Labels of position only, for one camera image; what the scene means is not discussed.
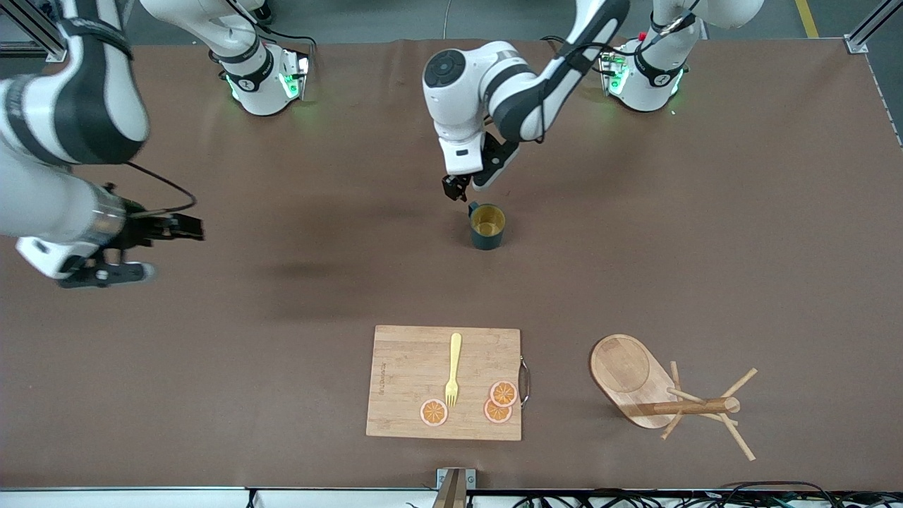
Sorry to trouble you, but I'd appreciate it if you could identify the bamboo cutting board metal handle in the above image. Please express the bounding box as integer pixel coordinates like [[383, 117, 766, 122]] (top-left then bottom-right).
[[366, 325, 531, 442]]

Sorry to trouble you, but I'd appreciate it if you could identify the aluminium frame profile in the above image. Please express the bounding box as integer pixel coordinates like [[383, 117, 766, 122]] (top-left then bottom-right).
[[0, 0, 68, 63], [845, 0, 903, 55]]

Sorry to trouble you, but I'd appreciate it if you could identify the teal mug with yellow inside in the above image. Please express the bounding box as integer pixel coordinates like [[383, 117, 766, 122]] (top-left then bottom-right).
[[468, 202, 507, 250]]

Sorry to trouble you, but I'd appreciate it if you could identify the black cable bundle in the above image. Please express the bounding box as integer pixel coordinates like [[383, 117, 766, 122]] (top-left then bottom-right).
[[511, 481, 903, 508]]

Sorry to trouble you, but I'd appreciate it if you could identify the wooden mug tree rack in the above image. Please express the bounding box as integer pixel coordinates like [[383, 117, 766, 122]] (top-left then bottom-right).
[[590, 334, 759, 462]]

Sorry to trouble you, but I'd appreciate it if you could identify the metal table edge bracket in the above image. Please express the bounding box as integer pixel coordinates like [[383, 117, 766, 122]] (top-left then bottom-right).
[[432, 468, 477, 508]]

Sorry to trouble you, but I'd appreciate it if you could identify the yellow plastic fork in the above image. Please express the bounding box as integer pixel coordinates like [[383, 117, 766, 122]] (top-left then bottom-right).
[[444, 333, 463, 409]]

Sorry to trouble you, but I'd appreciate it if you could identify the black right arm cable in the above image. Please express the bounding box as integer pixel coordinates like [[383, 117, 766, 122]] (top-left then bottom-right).
[[126, 161, 198, 216]]

